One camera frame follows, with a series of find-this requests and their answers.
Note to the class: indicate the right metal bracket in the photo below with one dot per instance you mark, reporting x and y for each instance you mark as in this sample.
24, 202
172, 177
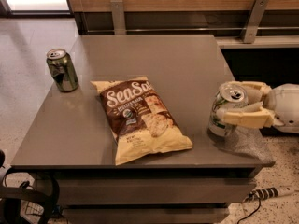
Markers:
250, 29

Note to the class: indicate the left metal bracket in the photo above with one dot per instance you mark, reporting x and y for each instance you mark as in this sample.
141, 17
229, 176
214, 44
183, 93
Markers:
118, 17

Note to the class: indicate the sea salt chip bag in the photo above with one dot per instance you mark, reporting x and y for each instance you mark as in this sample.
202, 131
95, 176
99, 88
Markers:
140, 122

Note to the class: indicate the metal bracket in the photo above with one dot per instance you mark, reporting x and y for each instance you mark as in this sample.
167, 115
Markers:
250, 29
118, 17

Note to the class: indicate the grey table drawer unit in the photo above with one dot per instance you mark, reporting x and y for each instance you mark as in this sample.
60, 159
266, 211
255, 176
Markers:
70, 137

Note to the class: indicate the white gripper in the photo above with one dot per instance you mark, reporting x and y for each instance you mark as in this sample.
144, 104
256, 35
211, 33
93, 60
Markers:
287, 106

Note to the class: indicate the green soda can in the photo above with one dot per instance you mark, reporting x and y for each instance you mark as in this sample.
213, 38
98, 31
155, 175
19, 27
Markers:
62, 70

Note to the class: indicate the silver 7up can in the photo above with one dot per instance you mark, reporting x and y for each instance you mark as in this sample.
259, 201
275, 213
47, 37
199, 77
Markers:
229, 96

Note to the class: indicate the white power strip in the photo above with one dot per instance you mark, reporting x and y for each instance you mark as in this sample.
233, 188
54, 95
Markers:
269, 193

